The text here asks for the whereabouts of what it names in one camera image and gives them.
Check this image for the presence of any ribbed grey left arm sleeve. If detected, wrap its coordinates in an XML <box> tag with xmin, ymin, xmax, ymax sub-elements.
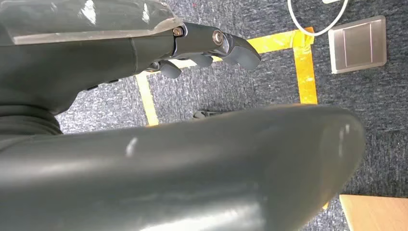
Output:
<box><xmin>0</xmin><ymin>104</ymin><xmax>64</xmax><ymax>151</ymax></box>

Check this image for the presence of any light wooden table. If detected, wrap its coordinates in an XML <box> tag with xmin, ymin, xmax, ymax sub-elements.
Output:
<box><xmin>339</xmin><ymin>194</ymin><xmax>408</xmax><ymax>231</ymax></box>

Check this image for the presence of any silver metal floor socket plate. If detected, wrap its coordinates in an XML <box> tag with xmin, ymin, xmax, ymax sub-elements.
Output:
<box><xmin>328</xmin><ymin>15</ymin><xmax>388</xmax><ymax>75</ymax></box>

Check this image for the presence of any white cable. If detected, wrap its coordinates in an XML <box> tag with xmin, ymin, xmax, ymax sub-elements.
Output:
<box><xmin>287</xmin><ymin>0</ymin><xmax>350</xmax><ymax>37</ymax></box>

